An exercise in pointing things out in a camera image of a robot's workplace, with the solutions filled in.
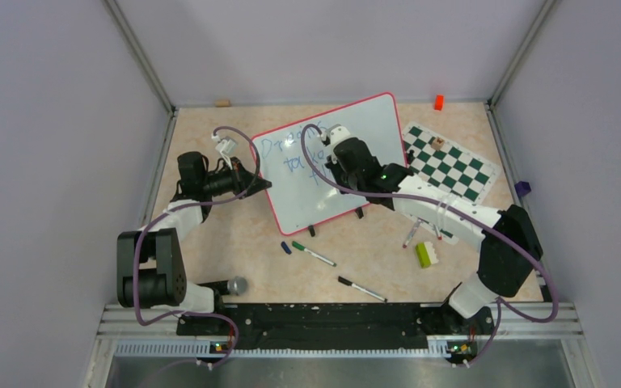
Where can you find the green white chessboard mat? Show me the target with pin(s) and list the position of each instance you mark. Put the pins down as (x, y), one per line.
(454, 168)

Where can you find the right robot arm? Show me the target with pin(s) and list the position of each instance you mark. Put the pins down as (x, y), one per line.
(508, 246)

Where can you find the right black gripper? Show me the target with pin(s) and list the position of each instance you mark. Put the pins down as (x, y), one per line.
(335, 165)

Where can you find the blue marker cap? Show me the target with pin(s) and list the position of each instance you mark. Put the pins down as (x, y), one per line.
(286, 248)

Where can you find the red marker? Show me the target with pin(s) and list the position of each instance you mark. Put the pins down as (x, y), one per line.
(438, 233)

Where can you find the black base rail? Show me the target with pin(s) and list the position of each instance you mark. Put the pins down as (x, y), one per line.
(336, 326)

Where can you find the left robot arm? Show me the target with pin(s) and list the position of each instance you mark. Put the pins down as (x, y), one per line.
(150, 268)

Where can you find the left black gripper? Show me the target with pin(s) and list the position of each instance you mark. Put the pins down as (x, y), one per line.
(239, 174)

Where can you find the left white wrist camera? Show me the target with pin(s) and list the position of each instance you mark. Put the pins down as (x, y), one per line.
(225, 146)

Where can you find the white board with pink frame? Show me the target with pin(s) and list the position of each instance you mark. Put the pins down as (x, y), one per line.
(289, 154)

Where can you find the pink purple marker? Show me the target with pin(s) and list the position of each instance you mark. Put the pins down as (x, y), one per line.
(411, 233)

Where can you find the wooden cube chess piece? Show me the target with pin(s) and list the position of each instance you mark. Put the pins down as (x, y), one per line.
(438, 143)

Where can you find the green white toy brick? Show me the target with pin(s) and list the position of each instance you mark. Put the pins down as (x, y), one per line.
(426, 254)

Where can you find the green capped marker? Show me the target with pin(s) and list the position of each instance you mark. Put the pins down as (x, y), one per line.
(300, 247)

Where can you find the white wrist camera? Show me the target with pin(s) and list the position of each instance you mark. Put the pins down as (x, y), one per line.
(225, 146)
(335, 135)

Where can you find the purple toy block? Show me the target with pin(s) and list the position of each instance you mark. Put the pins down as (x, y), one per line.
(522, 188)

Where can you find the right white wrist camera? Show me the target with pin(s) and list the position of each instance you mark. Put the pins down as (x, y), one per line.
(335, 135)

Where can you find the orange toy block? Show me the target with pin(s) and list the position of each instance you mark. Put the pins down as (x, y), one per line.
(439, 102)

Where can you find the black capped marker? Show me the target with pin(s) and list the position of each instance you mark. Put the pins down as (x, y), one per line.
(349, 283)

